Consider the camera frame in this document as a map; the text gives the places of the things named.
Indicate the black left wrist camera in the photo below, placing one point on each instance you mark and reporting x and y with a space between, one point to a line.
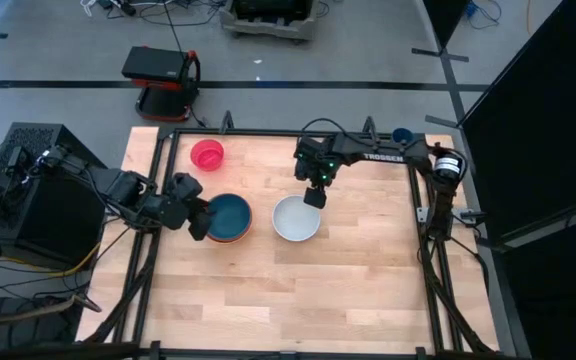
186 186

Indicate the black computer case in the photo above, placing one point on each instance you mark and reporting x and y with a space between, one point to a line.
53 220

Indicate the black floor box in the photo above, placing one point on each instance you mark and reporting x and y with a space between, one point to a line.
28 335

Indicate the black power adapter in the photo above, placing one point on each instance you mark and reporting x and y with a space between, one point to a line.
17 162

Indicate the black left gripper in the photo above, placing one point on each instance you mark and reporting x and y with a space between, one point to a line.
175 212

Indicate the dark blue bowl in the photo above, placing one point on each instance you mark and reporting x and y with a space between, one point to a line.
230 217

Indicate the black aluminium table frame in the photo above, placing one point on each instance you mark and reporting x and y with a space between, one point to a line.
418 280

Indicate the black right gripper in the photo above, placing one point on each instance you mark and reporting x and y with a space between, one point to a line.
315 165

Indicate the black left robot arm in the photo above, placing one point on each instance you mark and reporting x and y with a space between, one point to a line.
118 187

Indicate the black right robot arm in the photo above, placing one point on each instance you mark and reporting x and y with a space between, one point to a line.
393 152

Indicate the blue cup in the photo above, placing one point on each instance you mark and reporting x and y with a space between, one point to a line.
402 135

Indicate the small pink bowl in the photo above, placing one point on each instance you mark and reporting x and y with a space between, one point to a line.
207 155

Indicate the black and red cart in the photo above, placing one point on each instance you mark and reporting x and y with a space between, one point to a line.
160 82

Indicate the white bowl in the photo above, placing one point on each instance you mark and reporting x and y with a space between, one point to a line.
295 220

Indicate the orange bowl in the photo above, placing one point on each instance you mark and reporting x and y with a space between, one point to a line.
228 241

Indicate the tall black partition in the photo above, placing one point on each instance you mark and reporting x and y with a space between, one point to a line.
543 125

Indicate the silver mounting bracket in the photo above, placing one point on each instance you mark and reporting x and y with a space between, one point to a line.
422 215

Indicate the grey pallet with black box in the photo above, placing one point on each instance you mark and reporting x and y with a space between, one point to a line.
270 20

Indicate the black partition with pole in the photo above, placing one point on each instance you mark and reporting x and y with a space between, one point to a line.
445 20

